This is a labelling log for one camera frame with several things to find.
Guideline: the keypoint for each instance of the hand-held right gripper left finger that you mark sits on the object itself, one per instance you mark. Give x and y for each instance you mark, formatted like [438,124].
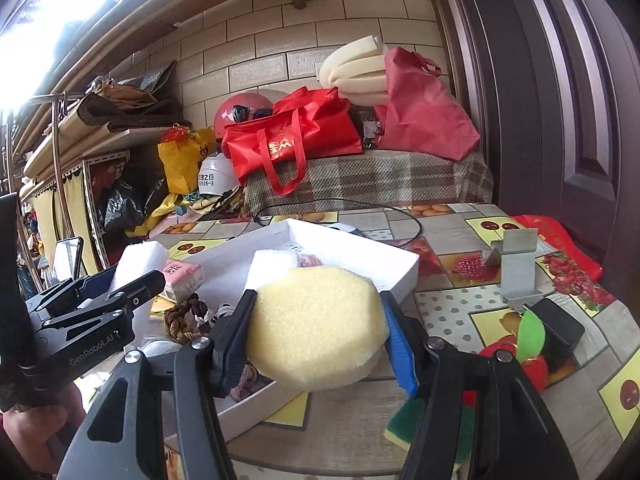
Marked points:
[232,345]

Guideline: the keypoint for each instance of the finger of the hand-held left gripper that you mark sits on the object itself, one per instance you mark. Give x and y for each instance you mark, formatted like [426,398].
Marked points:
[145,285]
[100,312]

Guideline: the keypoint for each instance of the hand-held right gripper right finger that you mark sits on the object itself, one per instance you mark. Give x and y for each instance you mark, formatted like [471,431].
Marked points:
[402,355]

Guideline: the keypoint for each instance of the large white foam block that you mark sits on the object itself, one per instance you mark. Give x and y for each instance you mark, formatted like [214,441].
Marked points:
[142,260]

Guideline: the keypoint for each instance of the yellow hexagonal sponge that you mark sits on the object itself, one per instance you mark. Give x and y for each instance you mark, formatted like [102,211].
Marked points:
[320,330]

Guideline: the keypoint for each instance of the white cardboard box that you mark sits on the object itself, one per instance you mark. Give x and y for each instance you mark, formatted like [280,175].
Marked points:
[350,255]

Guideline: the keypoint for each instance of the person's left hand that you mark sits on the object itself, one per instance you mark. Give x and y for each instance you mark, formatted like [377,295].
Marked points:
[30,430]

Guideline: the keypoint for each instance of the pink tissue pack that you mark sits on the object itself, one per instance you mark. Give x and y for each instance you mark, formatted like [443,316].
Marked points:
[185,277]

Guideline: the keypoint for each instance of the pink beige scrunchie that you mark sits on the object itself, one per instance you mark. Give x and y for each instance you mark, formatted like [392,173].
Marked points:
[250,382]

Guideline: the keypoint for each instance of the brown braided scrunchie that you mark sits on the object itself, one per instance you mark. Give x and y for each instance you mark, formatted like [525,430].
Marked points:
[187,317]

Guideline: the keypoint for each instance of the black smartphone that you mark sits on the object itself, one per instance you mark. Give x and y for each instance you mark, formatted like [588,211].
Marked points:
[67,257]

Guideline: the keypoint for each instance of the fruit print tablecloth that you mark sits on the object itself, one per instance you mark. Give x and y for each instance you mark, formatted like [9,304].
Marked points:
[450,307]

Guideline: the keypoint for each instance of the green and yellow scouring sponge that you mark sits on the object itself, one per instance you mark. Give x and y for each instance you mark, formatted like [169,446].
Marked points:
[400,422]

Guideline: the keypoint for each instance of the black plastic bag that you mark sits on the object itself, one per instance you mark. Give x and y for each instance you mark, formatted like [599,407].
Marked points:
[122,205]

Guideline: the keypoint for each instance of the yellow curtain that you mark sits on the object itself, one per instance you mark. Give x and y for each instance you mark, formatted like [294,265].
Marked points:
[70,220]

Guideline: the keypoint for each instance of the metal shelving rack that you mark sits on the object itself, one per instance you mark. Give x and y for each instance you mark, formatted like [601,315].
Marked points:
[90,200]

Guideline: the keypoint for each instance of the pink plush toy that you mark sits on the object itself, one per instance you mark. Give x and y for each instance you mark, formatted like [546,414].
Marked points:
[311,261]

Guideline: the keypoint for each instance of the yellow shopping bag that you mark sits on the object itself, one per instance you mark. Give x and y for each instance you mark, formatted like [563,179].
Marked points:
[185,165]

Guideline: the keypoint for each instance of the red plush apple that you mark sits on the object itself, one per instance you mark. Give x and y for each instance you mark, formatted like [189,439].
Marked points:
[530,335]

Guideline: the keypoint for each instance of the white helmet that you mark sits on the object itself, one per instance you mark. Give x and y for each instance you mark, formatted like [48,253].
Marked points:
[217,172]

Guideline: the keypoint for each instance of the white rounded device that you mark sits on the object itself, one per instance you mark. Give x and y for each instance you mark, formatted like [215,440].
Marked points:
[345,229]

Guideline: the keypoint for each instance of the grey metal phone stand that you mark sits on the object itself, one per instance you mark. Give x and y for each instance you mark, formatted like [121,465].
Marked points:
[520,270]

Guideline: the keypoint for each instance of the small black box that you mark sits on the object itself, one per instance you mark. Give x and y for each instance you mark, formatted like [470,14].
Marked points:
[560,330]

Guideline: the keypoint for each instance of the brown folded cardboard stack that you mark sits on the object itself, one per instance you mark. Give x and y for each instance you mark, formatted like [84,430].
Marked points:
[130,105]

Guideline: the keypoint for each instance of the plaid cloth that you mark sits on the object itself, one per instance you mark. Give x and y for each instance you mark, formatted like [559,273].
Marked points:
[375,175]

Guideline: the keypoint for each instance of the red printed plastic bag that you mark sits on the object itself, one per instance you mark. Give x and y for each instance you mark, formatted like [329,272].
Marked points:
[560,245]

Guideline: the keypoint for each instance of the red helmet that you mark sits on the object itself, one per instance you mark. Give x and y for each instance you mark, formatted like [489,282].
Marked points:
[235,110]

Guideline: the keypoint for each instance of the red tote bag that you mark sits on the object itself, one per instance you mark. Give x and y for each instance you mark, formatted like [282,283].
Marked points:
[310,130]

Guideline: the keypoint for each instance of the silver metal clip bunch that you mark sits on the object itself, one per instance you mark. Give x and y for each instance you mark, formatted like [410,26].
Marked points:
[371,130]

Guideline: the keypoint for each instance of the pink-red non-woven bag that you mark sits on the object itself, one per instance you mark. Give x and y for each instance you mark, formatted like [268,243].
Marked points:
[425,105]

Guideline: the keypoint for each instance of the brown panelled door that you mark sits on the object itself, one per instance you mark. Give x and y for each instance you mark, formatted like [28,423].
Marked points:
[550,110]

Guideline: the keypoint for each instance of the cream foam tubes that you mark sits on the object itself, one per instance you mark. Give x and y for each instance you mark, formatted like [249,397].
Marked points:
[355,72]

